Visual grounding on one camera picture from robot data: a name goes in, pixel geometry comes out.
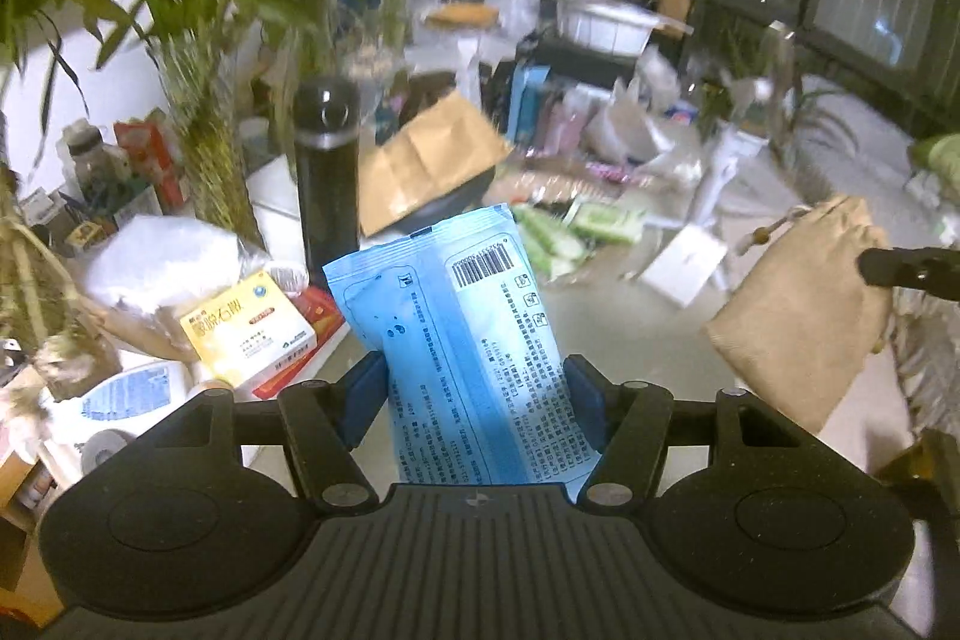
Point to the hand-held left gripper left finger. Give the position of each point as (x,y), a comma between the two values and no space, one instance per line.
(367,389)

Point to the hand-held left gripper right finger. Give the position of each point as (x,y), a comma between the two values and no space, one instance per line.
(583,394)

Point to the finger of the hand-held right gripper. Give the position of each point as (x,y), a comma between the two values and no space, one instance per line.
(911,271)

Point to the blue plastic packet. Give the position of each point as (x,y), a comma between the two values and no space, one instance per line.
(457,340)

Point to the green soft item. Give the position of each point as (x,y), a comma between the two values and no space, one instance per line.
(939,160)

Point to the yellow medicine box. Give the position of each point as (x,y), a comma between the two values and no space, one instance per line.
(244,325)

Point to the green wet wipe packet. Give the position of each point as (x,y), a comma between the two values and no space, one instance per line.
(547,239)
(609,224)

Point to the white power bank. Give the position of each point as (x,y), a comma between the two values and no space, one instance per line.
(686,269)

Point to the small green plant vase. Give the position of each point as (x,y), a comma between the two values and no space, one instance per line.
(814,130)

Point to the black thermos bottle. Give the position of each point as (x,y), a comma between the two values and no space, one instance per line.
(326,183)

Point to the green packets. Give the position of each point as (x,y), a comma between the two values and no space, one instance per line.
(525,188)

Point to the white phone gimbal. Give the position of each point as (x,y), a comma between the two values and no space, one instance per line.
(716,175)

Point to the pink glittery strip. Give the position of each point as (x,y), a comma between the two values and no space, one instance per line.
(609,171)

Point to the white plastic bag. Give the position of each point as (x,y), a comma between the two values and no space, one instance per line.
(172,257)

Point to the brown paper envelope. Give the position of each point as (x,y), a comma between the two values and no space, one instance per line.
(427,160)

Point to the white bottle blue label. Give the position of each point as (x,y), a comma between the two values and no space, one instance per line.
(120,394)

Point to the white tape roll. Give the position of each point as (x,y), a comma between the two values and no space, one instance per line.
(105,450)

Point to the pink hand sanitizer bottle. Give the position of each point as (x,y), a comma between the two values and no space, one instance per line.
(564,123)

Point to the blue carton box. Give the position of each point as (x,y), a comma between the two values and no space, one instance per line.
(529,102)

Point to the black carton box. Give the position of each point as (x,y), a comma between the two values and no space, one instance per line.
(496,89)

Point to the red carton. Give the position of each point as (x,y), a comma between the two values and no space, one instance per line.
(150,156)

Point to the black flat box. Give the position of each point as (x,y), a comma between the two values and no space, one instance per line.
(570,60)

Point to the glass jar dark lid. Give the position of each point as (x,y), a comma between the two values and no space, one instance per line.
(86,153)

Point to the white plastic basket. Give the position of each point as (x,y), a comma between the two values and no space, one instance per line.
(607,21)

